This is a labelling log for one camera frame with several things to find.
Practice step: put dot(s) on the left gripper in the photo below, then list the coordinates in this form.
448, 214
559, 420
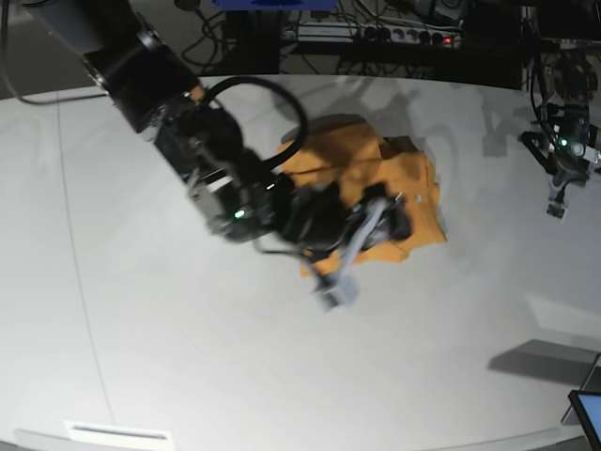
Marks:
565, 172

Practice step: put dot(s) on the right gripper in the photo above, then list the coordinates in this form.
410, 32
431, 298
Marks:
326, 233

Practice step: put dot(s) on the yellow T-shirt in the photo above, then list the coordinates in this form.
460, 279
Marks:
335, 177

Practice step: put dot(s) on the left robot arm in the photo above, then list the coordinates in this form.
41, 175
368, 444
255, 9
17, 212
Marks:
558, 37

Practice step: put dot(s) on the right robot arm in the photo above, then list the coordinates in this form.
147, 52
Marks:
242, 196

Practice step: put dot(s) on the white power strip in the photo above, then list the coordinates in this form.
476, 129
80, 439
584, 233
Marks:
361, 33

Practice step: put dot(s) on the tablet screen on stand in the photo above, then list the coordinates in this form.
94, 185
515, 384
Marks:
584, 408

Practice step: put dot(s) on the white flat bar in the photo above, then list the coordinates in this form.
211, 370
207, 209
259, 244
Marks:
115, 435

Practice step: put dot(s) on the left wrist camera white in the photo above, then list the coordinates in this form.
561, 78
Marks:
556, 210

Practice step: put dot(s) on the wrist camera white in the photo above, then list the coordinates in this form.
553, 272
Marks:
556, 210
334, 293

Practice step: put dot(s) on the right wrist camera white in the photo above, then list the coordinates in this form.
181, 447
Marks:
334, 293

